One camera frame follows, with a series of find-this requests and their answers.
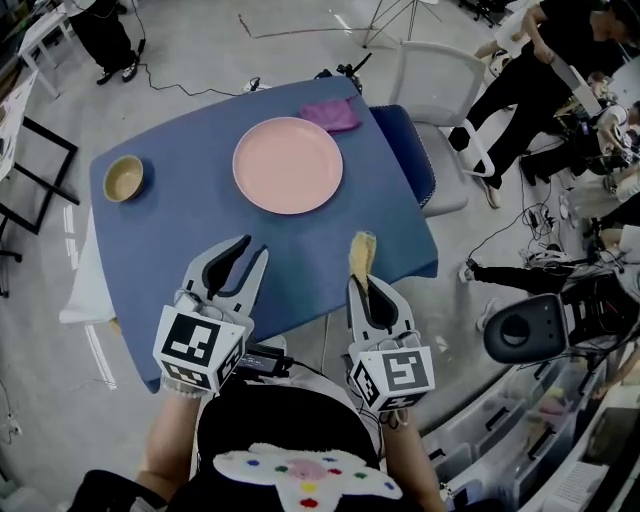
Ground brown bowl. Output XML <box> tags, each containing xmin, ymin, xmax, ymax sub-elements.
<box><xmin>102</xmin><ymin>154</ymin><xmax>146</xmax><ymax>204</ymax></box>

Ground pink big plate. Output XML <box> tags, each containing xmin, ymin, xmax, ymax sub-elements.
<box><xmin>232</xmin><ymin>116</ymin><xmax>345</xmax><ymax>216</ymax></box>

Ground small white table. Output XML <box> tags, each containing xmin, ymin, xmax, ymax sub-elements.
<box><xmin>18</xmin><ymin>9</ymin><xmax>70</xmax><ymax>99</ymax></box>

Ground black shirt with plush patch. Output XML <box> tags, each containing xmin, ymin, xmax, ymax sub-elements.
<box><xmin>74</xmin><ymin>383</ymin><xmax>406</xmax><ymax>512</ymax></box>

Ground purple cloth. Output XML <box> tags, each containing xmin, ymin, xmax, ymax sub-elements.
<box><xmin>299</xmin><ymin>97</ymin><xmax>363</xmax><ymax>134</ymax></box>

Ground white table with black frame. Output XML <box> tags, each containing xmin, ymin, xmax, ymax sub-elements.
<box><xmin>0</xmin><ymin>69</ymin><xmax>81</xmax><ymax>236</ymax></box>

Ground white sheet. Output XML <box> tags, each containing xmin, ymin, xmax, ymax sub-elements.
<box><xmin>58</xmin><ymin>207</ymin><xmax>119</xmax><ymax>326</ymax></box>

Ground person's right forearm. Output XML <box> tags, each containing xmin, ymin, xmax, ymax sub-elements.
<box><xmin>381</xmin><ymin>408</ymin><xmax>449</xmax><ymax>512</ymax></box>

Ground clear plastic storage drawers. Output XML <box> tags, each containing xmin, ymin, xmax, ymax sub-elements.
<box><xmin>422</xmin><ymin>349</ymin><xmax>640</xmax><ymax>512</ymax></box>

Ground person's left forearm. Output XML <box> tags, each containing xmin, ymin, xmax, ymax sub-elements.
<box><xmin>135</xmin><ymin>392</ymin><xmax>205</xmax><ymax>501</ymax></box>

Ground yellow sponge cloth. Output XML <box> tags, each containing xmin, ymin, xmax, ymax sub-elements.
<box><xmin>348</xmin><ymin>229</ymin><xmax>377</xmax><ymax>321</ymax></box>

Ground light trousers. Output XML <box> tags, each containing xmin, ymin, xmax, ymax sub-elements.
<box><xmin>259</xmin><ymin>334</ymin><xmax>371</xmax><ymax>416</ymax></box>

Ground black box device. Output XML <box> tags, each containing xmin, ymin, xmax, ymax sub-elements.
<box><xmin>238</xmin><ymin>343</ymin><xmax>295</xmax><ymax>380</ymax></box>

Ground blue tablecloth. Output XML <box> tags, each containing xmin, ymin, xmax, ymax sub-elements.
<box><xmin>88</xmin><ymin>75</ymin><xmax>440</xmax><ymax>396</ymax></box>

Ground white bead bracelet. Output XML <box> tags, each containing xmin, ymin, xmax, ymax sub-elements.
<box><xmin>158</xmin><ymin>375</ymin><xmax>202</xmax><ymax>400</ymax></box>

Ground round white table gold legs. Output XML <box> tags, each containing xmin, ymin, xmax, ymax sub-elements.
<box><xmin>360</xmin><ymin>0</ymin><xmax>446</xmax><ymax>50</ymax></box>

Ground white mesh office chair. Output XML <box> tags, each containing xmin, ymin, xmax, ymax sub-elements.
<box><xmin>387</xmin><ymin>40</ymin><xmax>496</xmax><ymax>219</ymax></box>

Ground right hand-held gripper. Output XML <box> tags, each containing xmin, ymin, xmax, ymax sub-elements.
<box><xmin>347</xmin><ymin>273</ymin><xmax>435</xmax><ymax>414</ymax></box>

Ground bundle of floor cables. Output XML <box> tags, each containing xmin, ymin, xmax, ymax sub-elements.
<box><xmin>467</xmin><ymin>184</ymin><xmax>601</xmax><ymax>271</ymax></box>

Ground black tripod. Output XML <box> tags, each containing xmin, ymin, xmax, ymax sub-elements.
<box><xmin>313</xmin><ymin>52</ymin><xmax>375</xmax><ymax>95</ymax></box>

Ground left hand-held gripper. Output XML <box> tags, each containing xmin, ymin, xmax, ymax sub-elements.
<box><xmin>153</xmin><ymin>233</ymin><xmax>270</xmax><ymax>399</ymax></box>

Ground dark blue seat cloth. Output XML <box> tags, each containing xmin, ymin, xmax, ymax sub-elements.
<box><xmin>368</xmin><ymin>104</ymin><xmax>436</xmax><ymax>210</ymax></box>

